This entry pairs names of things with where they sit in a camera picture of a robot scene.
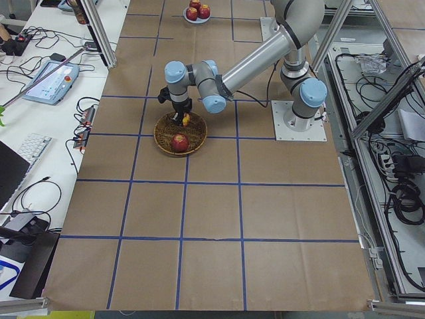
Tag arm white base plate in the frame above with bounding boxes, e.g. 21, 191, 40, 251
260, 17, 279, 42
272, 100, 327, 142

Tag light blue plate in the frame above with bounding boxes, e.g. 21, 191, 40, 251
183, 7, 211, 25

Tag white power strip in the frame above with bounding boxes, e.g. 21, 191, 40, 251
371, 141, 397, 182

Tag woven wicker basket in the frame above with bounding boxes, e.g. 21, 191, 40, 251
153, 113, 207, 157

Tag black laptop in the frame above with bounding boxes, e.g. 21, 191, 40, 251
0, 142, 30, 208

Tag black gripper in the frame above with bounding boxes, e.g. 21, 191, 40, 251
171, 98, 192, 126

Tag blue teach pendant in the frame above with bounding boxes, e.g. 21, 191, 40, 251
23, 63, 80, 105

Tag dark red apple in basket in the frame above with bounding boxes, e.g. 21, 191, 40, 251
171, 134, 189, 153

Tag black braided camera cable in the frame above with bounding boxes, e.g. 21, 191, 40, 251
195, 59, 283, 108

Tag red apple on plate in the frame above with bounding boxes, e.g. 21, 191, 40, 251
198, 4, 211, 19
189, 0, 202, 10
185, 7, 198, 21

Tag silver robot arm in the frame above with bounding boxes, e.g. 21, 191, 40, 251
157, 0, 327, 132

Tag aluminium frame post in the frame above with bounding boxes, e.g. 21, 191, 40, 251
79, 0, 117, 69

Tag white keyboard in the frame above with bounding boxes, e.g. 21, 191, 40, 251
17, 133, 52, 166

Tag red yellow striped apple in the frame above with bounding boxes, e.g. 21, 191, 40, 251
182, 113, 191, 127

